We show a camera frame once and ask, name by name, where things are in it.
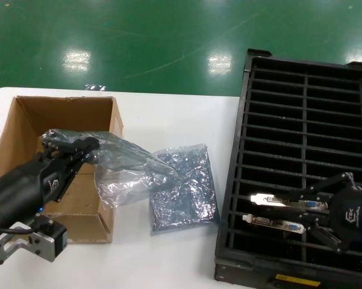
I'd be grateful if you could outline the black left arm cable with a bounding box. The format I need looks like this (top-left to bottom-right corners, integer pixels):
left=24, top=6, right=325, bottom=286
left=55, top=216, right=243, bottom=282
left=0, top=224, right=37, bottom=237

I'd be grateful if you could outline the yellow label sticker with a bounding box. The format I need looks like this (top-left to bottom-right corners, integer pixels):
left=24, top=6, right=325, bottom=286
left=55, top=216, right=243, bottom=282
left=275, top=273, right=322, bottom=285

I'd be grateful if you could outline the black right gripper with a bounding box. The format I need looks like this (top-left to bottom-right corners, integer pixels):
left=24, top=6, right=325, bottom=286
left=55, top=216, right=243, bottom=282
left=299, top=171, right=362, bottom=253

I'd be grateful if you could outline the graphics card with metal bracket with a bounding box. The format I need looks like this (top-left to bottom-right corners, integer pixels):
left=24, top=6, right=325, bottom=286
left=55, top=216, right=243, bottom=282
left=242, top=213, right=307, bottom=237
left=249, top=192, right=331, bottom=211

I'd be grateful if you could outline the black slotted plastic container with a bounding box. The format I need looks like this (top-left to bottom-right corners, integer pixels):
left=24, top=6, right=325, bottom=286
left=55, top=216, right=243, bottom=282
left=213, top=48, right=362, bottom=289

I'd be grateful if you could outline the brown cardboard box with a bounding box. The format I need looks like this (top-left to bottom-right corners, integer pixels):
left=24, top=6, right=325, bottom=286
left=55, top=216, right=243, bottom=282
left=0, top=95, right=125, bottom=244

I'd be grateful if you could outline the antistatic bag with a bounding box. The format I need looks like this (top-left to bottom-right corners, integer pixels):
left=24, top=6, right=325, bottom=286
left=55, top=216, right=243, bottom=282
left=150, top=143, right=221, bottom=232
left=38, top=128, right=180, bottom=211

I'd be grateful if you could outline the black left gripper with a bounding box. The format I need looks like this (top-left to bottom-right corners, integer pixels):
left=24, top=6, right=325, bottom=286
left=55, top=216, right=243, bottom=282
left=0, top=137, right=99, bottom=232

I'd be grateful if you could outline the left wrist silver black box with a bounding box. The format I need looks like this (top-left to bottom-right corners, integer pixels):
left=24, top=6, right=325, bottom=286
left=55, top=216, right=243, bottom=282
left=28, top=213, right=69, bottom=263

